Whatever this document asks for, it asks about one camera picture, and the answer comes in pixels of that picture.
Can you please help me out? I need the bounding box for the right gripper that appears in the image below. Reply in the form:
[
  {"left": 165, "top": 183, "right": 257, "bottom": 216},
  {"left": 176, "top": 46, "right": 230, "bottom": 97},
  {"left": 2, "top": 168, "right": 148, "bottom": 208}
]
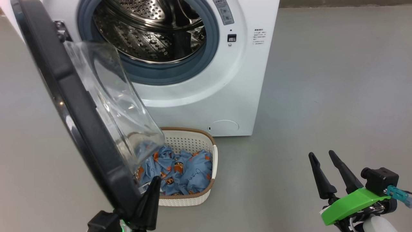
[{"left": 308, "top": 150, "right": 391, "bottom": 232}]

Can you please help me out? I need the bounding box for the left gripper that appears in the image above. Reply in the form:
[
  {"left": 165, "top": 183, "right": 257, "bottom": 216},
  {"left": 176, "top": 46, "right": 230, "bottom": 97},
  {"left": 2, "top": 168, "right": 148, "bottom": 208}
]
[{"left": 88, "top": 176, "right": 161, "bottom": 232}]

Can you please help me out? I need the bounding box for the blue bear-print garment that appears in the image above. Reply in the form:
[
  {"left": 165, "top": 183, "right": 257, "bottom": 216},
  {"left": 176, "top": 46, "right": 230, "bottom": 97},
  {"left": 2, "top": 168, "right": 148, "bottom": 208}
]
[
  {"left": 136, "top": 145, "right": 181, "bottom": 195},
  {"left": 174, "top": 149, "right": 213, "bottom": 195}
]

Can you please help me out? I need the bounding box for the round black washer door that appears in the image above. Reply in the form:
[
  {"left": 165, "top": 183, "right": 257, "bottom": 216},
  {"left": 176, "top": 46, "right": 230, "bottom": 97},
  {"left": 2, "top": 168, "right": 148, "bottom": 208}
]
[{"left": 10, "top": 0, "right": 165, "bottom": 223}]

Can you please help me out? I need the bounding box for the grey rubber door gasket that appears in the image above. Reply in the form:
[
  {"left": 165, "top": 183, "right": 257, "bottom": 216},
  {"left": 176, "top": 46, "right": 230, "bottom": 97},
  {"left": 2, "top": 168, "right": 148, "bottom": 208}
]
[{"left": 77, "top": 0, "right": 220, "bottom": 86}]

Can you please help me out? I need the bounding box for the white front-load washing machine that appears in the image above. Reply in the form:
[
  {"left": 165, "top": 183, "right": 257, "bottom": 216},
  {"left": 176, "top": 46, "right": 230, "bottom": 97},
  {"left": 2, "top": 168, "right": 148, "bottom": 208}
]
[{"left": 0, "top": 0, "right": 280, "bottom": 137}]

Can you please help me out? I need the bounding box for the steel washer drum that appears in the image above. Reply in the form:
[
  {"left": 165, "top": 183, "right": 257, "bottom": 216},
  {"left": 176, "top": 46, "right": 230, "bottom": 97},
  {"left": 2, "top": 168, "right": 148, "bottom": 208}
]
[{"left": 93, "top": 0, "right": 206, "bottom": 64}]

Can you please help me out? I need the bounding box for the metal door hinge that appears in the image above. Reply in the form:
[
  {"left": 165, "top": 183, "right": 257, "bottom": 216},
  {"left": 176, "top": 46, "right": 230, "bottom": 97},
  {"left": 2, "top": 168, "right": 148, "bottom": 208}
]
[{"left": 54, "top": 21, "right": 73, "bottom": 42}]

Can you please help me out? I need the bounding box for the cream perforated laundry basket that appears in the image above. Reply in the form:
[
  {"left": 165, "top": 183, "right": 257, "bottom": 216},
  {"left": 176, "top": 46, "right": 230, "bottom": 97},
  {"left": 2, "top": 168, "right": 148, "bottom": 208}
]
[{"left": 138, "top": 127, "right": 218, "bottom": 207}]

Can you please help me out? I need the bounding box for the round white filter cover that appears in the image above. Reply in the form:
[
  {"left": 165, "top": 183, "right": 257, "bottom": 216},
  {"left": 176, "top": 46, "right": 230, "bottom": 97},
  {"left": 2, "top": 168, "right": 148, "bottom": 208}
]
[{"left": 208, "top": 120, "right": 239, "bottom": 136}]

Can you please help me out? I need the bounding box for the grey warning sticker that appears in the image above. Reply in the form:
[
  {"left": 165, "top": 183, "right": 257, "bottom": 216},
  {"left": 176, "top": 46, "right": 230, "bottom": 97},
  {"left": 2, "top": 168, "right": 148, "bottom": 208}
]
[{"left": 213, "top": 0, "right": 235, "bottom": 25}]

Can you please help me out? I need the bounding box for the black cable teal connector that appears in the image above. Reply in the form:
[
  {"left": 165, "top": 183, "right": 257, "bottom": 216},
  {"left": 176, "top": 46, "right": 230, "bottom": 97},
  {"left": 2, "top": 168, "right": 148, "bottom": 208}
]
[{"left": 383, "top": 185, "right": 412, "bottom": 208}]

